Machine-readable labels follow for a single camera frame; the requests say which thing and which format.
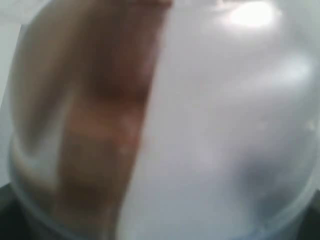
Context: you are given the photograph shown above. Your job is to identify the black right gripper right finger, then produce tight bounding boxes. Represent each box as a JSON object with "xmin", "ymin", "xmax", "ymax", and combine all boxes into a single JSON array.
[{"xmin": 287, "ymin": 189, "xmax": 320, "ymax": 240}]

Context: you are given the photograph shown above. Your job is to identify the clear plastic shaker cup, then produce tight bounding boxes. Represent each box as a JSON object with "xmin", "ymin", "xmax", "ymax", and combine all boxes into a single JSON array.
[{"xmin": 7, "ymin": 129, "xmax": 320, "ymax": 240}]

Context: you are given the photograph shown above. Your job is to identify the brown contents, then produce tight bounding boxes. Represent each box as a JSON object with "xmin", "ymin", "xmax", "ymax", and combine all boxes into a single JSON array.
[{"xmin": 9, "ymin": 0, "xmax": 173, "ymax": 240}]

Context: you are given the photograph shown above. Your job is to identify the clear dome shaker lid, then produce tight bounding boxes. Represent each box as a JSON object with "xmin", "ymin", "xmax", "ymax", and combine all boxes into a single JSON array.
[{"xmin": 7, "ymin": 0, "xmax": 320, "ymax": 156}]

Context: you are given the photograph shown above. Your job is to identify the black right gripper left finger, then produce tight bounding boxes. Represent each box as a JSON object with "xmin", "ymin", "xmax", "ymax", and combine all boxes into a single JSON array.
[{"xmin": 0, "ymin": 183, "xmax": 50, "ymax": 240}]

